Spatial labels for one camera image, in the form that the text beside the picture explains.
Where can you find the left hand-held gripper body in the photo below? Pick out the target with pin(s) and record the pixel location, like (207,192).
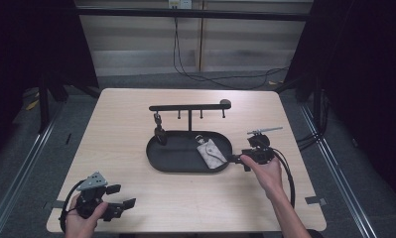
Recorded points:
(89,201)

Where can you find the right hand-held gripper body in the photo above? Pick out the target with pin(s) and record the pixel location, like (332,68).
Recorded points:
(260,148)

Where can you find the grey key pouch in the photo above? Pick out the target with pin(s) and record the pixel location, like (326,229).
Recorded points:
(212,153)

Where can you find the black key rack with tray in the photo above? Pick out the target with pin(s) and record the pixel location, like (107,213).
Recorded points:
(179,155)

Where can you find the person's right hand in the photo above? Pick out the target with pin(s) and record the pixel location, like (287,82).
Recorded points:
(268,178)

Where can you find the person's left hand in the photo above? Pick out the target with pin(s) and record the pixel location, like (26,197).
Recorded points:
(79,224)

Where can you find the grey tape strip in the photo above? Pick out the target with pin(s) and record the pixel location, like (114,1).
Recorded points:
(315,200)
(57,204)

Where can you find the black metal stand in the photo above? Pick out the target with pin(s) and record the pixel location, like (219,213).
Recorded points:
(43,105)

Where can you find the yellow floor tape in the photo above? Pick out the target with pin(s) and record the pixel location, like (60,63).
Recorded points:
(32,104)

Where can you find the dark curtain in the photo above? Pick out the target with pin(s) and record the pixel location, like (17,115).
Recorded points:
(26,49)
(367,82)

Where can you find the metal floor rail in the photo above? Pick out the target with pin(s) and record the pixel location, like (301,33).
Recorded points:
(337,165)
(23,168)

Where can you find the black horizontal frame bar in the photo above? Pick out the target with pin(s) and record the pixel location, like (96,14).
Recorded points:
(185,14)

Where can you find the white wall outlet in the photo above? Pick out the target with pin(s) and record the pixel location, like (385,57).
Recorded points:
(180,3)

